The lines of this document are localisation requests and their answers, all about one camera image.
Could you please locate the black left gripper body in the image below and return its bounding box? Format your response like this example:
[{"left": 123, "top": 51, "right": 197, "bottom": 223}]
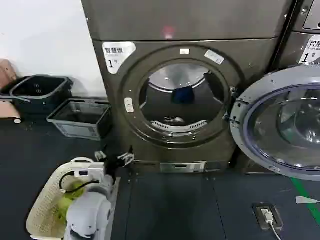
[{"left": 103, "top": 155, "right": 125, "bottom": 184}]

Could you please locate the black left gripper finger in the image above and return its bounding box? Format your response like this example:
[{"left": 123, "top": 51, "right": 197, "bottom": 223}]
[
  {"left": 94, "top": 150, "right": 108, "bottom": 163},
  {"left": 116, "top": 146, "right": 135, "bottom": 166}
]

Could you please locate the grey plastic crate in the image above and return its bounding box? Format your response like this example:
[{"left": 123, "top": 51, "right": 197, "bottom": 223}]
[{"left": 46, "top": 98, "right": 113, "bottom": 140}]

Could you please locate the green garment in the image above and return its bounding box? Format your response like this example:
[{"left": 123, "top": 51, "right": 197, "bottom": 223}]
[{"left": 53, "top": 181, "right": 86, "bottom": 221}]

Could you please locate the dark garment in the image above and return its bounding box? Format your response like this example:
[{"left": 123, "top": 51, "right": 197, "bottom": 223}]
[{"left": 162, "top": 115, "right": 186, "bottom": 125}]

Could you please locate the cream perforated laundry basket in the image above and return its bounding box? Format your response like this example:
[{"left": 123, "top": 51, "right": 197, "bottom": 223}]
[{"left": 25, "top": 157, "right": 121, "bottom": 240}]

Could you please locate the blue garment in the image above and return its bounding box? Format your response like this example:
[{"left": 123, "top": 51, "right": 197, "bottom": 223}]
[{"left": 171, "top": 86, "right": 195, "bottom": 105}]

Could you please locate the grey dryer with open drum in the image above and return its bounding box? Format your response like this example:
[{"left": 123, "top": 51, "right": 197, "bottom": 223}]
[{"left": 80, "top": 0, "right": 296, "bottom": 176}]

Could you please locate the black floor socket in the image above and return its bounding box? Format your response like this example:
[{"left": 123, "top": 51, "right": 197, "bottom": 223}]
[{"left": 251, "top": 202, "right": 281, "bottom": 230}]

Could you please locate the round glass dryer door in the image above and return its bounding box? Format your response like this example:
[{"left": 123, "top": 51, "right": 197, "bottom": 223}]
[{"left": 228, "top": 63, "right": 320, "bottom": 181}]

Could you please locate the white floor tag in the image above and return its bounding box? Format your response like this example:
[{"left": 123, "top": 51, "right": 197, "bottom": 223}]
[{"left": 295, "top": 196, "right": 320, "bottom": 205}]

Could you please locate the grey dryer with closed door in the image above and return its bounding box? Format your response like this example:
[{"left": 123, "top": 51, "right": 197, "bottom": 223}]
[{"left": 274, "top": 0, "right": 320, "bottom": 76}]

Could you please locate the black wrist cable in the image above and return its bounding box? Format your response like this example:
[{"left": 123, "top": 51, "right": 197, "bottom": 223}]
[{"left": 59, "top": 171, "right": 94, "bottom": 194}]

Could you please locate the black plastic basket with handle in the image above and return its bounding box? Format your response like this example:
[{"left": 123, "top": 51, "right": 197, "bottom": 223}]
[{"left": 9, "top": 74, "right": 74, "bottom": 120}]

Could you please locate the white plug with cable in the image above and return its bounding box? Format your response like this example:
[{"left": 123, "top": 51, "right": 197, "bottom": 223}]
[{"left": 260, "top": 208, "right": 284, "bottom": 240}]

